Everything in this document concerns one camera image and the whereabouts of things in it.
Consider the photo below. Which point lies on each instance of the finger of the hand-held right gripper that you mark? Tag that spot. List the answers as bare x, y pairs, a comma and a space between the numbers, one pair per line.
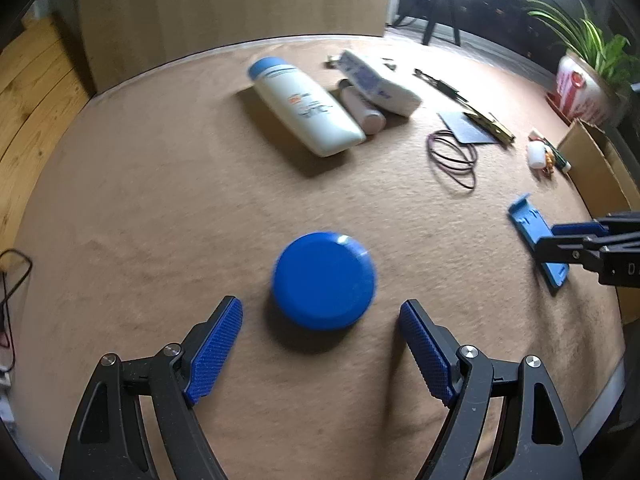
575, 230
560, 252

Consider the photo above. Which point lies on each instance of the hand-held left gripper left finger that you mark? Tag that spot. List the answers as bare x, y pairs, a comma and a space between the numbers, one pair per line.
215, 350

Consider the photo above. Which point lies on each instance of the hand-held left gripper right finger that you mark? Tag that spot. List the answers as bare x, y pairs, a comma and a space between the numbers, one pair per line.
425, 355

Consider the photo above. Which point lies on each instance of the blue plastic tray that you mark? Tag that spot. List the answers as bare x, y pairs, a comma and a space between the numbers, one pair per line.
530, 225

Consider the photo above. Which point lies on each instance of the cardboard box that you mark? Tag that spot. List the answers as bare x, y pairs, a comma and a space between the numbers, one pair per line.
595, 170

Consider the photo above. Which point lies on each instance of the blue round lid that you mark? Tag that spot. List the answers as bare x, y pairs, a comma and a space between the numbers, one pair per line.
325, 280

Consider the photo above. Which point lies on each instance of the wooden clothespin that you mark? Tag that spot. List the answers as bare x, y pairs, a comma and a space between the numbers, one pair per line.
492, 125

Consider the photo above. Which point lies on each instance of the white patterned tissue pack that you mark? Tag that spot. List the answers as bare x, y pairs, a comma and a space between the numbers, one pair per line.
375, 82

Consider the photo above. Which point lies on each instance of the small brown trinket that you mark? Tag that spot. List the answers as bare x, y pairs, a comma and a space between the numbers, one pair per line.
549, 166

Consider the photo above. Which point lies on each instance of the small white bottle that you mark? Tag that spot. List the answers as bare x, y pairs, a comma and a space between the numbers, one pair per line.
536, 154

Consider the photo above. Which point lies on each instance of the red pot saucer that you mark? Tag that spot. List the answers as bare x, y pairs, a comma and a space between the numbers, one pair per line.
557, 106

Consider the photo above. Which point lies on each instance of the white red flower pot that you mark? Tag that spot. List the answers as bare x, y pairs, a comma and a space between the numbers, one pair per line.
580, 90

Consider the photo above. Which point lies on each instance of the black card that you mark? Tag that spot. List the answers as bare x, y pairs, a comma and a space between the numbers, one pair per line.
465, 130

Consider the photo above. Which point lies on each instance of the green spider plant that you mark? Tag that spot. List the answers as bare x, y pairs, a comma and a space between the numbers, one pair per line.
595, 45

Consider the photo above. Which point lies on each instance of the black clear pen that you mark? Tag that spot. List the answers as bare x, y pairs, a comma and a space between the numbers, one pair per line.
437, 82

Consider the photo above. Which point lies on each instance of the small pink cosmetic tube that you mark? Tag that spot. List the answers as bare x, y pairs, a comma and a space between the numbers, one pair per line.
362, 110

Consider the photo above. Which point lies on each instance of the small black clip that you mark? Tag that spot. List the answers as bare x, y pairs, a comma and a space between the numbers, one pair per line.
387, 64

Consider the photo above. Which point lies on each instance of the black tripod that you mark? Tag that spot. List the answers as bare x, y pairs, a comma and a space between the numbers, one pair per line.
440, 15

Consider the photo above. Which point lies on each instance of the white lotion bottle blue cap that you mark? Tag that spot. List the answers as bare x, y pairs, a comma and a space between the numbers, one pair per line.
305, 105

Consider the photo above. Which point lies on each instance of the small wrapped packet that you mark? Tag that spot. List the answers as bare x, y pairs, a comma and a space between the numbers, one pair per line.
330, 62

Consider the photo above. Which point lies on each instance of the beige wooden cabinet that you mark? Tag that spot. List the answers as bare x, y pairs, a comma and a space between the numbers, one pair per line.
225, 0

